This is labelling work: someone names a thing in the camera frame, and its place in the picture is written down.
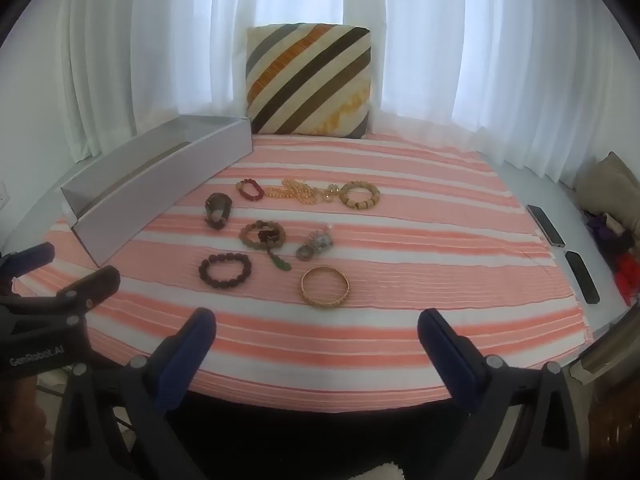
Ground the gold pendant ring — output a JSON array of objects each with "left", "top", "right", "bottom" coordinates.
[{"left": 264, "top": 178, "right": 323, "bottom": 206}]

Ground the brown bead bracelet green pendant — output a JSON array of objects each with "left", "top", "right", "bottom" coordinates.
[{"left": 239, "top": 220, "right": 293, "bottom": 272}]

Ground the silver jewelry piece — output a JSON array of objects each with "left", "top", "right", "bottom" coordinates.
[{"left": 295, "top": 225, "right": 335, "bottom": 262}]

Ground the black phone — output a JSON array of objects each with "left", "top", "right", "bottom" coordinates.
[
  {"left": 565, "top": 250, "right": 601, "bottom": 305},
  {"left": 526, "top": 204, "right": 566, "bottom": 247}
]

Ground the red bead bracelet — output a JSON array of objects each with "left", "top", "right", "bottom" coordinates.
[{"left": 236, "top": 178, "right": 264, "bottom": 203}]

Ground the beige cushion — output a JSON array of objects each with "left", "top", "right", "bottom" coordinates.
[{"left": 572, "top": 151, "right": 640, "bottom": 241}]

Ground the striped brown orange pillow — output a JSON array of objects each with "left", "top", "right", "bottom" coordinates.
[{"left": 243, "top": 22, "right": 373, "bottom": 140}]

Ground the gold bangle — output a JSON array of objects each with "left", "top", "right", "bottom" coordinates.
[{"left": 300, "top": 266, "right": 350, "bottom": 309}]

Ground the pink white striped blanket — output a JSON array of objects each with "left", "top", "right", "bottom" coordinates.
[{"left": 12, "top": 132, "right": 586, "bottom": 413}]

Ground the metal rail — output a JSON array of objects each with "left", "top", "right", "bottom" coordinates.
[{"left": 570, "top": 305, "right": 640, "bottom": 386}]

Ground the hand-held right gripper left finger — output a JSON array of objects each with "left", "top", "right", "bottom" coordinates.
[{"left": 52, "top": 307, "right": 218, "bottom": 480}]

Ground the red cloth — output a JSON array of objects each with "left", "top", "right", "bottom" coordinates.
[{"left": 614, "top": 252, "right": 640, "bottom": 306}]

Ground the dark purple cloth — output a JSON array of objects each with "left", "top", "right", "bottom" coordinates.
[{"left": 582, "top": 210, "right": 636, "bottom": 266}]

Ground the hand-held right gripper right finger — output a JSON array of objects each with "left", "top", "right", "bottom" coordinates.
[{"left": 417, "top": 308, "right": 591, "bottom": 480}]

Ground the white jewellery box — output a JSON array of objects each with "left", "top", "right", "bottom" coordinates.
[{"left": 60, "top": 115, "right": 254, "bottom": 267}]

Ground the beige wooden block bracelet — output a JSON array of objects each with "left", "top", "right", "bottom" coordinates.
[{"left": 339, "top": 181, "right": 381, "bottom": 211}]

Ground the dark round bead bracelet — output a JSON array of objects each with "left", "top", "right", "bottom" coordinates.
[{"left": 198, "top": 252, "right": 252, "bottom": 289}]

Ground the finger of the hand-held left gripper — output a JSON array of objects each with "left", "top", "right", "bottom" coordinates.
[
  {"left": 47, "top": 266, "right": 122, "bottom": 328},
  {"left": 0, "top": 242, "right": 56, "bottom": 279}
]

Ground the person's left hand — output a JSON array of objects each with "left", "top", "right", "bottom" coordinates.
[{"left": 0, "top": 375, "right": 48, "bottom": 461}]

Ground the white sheer curtain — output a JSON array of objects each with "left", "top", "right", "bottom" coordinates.
[
  {"left": 380, "top": 0, "right": 636, "bottom": 186},
  {"left": 57, "top": 0, "right": 351, "bottom": 163}
]

